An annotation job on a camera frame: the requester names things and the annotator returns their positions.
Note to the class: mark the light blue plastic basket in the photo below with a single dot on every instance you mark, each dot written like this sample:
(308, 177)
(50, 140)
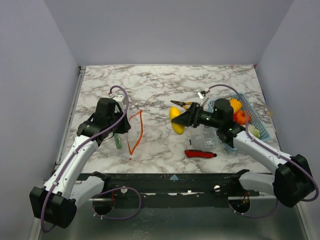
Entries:
(256, 121)

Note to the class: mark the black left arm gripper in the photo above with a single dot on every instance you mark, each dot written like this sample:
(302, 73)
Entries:
(125, 127)

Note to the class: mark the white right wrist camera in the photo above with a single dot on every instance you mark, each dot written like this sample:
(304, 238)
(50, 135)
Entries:
(203, 93)

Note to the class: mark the black metal base rail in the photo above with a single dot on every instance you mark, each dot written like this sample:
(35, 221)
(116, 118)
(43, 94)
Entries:
(168, 190)

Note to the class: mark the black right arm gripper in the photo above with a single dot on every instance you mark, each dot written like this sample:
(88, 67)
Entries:
(195, 115)

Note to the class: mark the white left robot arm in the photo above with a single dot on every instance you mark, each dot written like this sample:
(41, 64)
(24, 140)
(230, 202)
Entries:
(57, 201)

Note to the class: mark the orange yellow bell pepper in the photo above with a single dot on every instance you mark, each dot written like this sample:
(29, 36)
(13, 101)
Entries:
(235, 104)

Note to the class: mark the red black utility knife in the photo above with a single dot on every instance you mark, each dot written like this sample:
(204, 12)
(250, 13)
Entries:
(192, 153)

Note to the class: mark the yellow handled pliers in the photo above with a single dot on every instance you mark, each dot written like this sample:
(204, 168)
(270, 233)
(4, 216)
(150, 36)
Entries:
(182, 104)

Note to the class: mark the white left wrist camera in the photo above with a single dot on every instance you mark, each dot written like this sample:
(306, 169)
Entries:
(119, 98)

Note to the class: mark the green chili pepper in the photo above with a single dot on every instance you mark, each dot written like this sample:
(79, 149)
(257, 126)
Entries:
(118, 141)

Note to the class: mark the red apple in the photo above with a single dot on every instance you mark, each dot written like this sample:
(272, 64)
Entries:
(241, 117)

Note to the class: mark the yellow lemon squash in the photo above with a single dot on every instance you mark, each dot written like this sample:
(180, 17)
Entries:
(177, 127)

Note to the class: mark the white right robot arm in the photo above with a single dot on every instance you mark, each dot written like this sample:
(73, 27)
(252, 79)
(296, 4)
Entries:
(290, 180)

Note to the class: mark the clear zip bag orange zipper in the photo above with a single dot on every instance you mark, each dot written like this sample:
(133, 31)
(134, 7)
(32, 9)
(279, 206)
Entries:
(132, 139)

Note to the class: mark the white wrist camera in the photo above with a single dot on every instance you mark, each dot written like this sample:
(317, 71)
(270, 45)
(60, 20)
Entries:
(203, 93)
(119, 98)

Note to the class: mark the clear plastic screw box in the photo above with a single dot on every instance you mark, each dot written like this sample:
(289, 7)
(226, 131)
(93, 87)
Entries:
(204, 138)

